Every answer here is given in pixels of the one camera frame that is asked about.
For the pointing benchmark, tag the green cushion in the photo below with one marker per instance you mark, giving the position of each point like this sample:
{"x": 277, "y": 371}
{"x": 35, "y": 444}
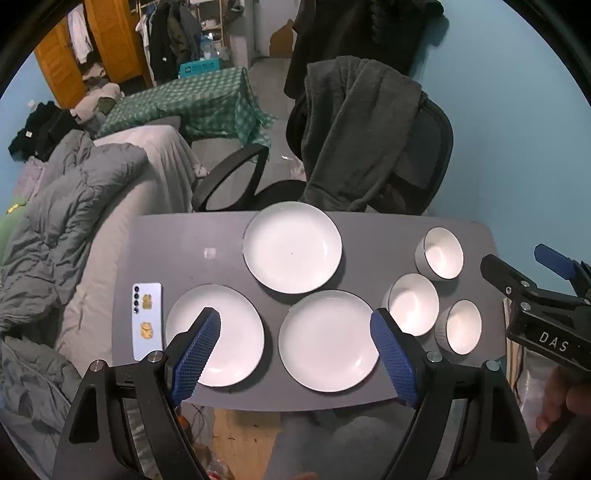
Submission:
{"x": 10, "y": 230}

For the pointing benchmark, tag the person's right hand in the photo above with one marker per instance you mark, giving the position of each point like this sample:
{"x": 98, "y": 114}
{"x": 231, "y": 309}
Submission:
{"x": 554, "y": 392}

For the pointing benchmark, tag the black office chair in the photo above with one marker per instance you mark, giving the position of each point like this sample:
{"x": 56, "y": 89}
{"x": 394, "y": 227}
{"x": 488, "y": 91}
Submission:
{"x": 429, "y": 152}

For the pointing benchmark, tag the wooden shelf rack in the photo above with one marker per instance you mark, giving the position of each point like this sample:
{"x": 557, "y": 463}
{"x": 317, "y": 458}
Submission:
{"x": 217, "y": 23}

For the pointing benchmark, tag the white hanging shirt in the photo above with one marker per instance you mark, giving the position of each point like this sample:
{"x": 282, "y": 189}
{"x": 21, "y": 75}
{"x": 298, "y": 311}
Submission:
{"x": 81, "y": 34}

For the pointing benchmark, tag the person's grey trouser leg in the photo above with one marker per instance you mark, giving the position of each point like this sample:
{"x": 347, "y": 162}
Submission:
{"x": 332, "y": 447}

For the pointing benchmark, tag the grey quilted duvet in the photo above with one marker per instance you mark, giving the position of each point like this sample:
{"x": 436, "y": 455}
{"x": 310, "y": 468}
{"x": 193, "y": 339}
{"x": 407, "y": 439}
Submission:
{"x": 69, "y": 207}

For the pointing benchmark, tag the blue storage box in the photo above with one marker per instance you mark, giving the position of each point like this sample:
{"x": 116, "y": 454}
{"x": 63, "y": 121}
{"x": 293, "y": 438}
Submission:
{"x": 199, "y": 68}

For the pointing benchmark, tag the brown cardboard piece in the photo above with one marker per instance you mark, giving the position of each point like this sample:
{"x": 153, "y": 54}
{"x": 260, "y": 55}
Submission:
{"x": 280, "y": 37}

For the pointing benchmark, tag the black clothes pile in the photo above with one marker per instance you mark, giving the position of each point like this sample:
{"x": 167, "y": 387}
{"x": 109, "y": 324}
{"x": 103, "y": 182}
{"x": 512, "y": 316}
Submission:
{"x": 41, "y": 129}

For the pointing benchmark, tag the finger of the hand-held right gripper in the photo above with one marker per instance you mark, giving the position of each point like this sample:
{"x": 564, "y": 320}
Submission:
{"x": 554, "y": 259}
{"x": 501, "y": 274}

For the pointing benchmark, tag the clear water jug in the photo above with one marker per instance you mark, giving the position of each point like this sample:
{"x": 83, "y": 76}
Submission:
{"x": 207, "y": 46}

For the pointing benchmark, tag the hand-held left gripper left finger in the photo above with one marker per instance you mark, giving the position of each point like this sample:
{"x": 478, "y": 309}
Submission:
{"x": 196, "y": 353}

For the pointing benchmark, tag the black hanging coat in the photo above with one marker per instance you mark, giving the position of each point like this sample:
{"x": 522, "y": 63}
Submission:
{"x": 360, "y": 37}

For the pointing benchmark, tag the white plate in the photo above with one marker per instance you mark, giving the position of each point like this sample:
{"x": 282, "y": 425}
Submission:
{"x": 233, "y": 330}
{"x": 292, "y": 247}

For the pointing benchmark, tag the dark jackets on rack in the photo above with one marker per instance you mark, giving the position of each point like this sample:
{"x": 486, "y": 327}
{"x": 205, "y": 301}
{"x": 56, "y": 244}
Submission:
{"x": 166, "y": 41}

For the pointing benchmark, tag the orange wooden wardrobe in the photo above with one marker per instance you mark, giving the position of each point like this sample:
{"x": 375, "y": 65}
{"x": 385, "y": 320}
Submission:
{"x": 115, "y": 37}

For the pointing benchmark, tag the grey door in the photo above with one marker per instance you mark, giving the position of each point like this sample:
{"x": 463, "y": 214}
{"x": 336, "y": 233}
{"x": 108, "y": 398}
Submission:
{"x": 263, "y": 27}

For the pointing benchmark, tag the dark grey fleece robe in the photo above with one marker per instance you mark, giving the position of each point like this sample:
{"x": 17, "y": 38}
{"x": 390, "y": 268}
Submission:
{"x": 351, "y": 129}

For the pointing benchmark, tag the stack of white plates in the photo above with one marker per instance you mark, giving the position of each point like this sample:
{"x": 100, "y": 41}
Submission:
{"x": 323, "y": 341}

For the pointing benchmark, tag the small clear tape piece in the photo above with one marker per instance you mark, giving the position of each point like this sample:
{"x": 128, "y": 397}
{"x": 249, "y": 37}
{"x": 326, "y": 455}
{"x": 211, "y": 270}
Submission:
{"x": 210, "y": 253}

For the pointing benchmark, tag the green checkered tablecloth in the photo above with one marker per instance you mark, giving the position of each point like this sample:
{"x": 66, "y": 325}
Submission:
{"x": 184, "y": 101}

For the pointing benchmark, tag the beige clothes pile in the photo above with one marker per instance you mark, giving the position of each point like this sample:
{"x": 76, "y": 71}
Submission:
{"x": 99, "y": 99}

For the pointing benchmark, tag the light grey bed sheet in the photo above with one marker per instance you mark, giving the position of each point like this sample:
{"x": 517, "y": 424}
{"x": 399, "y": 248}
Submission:
{"x": 157, "y": 152}

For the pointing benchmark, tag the white bowl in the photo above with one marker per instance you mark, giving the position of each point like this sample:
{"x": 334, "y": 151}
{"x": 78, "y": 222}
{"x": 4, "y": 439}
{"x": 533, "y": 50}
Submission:
{"x": 443, "y": 256}
{"x": 461, "y": 325}
{"x": 415, "y": 302}

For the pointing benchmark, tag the light blue smartphone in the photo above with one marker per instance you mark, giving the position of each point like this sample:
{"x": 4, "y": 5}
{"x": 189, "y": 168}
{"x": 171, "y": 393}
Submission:
{"x": 147, "y": 318}

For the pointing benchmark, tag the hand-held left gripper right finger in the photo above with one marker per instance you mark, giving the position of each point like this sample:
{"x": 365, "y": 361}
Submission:
{"x": 392, "y": 355}

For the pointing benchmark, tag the lilac cloth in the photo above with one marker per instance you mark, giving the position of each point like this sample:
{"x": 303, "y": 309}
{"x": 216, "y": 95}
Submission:
{"x": 27, "y": 177}

